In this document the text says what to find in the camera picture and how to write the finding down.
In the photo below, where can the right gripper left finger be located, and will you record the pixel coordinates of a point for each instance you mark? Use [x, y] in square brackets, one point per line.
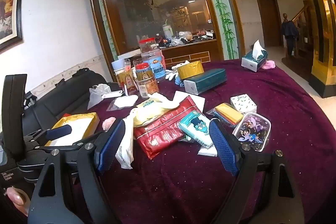
[69, 189]

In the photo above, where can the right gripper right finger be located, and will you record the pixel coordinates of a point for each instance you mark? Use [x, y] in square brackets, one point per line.
[278, 201]

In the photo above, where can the pink fluffy scrunchie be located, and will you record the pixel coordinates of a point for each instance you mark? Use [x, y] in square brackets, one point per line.
[106, 125]

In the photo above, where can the gold tray box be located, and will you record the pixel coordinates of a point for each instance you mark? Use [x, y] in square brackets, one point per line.
[73, 128]

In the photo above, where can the coloured cloths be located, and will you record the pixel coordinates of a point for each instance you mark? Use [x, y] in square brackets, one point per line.
[227, 114]

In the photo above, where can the white patterned tissue pack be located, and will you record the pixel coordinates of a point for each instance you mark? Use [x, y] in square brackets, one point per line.
[243, 104]

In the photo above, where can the blue cartoon tissue pack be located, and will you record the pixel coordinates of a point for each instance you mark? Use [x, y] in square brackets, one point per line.
[196, 126]

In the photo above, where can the red foil pouch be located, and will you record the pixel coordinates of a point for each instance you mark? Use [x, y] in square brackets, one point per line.
[164, 131]

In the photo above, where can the person left hand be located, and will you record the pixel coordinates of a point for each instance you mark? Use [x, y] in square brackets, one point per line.
[20, 199]

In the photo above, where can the white face mask bag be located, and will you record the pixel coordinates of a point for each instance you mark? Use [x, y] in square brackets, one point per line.
[122, 102]

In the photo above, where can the clear plastic bag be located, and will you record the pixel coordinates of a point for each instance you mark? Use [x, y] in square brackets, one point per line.
[100, 92]

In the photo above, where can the black leather sofa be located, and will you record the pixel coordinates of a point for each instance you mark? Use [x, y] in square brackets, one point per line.
[68, 97]

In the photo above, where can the red gold sachet packets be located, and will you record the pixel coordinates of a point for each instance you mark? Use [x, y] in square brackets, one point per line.
[124, 75]

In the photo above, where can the orange label clear jar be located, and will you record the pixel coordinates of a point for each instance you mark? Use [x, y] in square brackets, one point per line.
[146, 81]

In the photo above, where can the long teal tissue pack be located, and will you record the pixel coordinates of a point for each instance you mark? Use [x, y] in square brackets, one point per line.
[203, 82]

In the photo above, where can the pink fluffy item far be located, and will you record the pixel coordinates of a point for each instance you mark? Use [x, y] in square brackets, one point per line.
[269, 64]

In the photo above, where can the open teal tissue pack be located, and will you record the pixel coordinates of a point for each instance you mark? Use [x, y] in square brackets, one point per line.
[256, 58]

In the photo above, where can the gold tape roll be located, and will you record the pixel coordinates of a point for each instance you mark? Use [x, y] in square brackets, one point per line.
[190, 70]

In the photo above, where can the white gloves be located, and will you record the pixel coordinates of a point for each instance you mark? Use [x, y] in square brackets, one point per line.
[173, 72]

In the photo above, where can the blue label plastic jar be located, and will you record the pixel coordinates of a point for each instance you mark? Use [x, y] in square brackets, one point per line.
[155, 61]

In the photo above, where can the red lid plastic jar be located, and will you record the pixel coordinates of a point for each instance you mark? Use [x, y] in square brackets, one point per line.
[148, 45]

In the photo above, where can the framed wall picture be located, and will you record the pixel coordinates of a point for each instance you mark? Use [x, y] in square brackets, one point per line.
[11, 23]

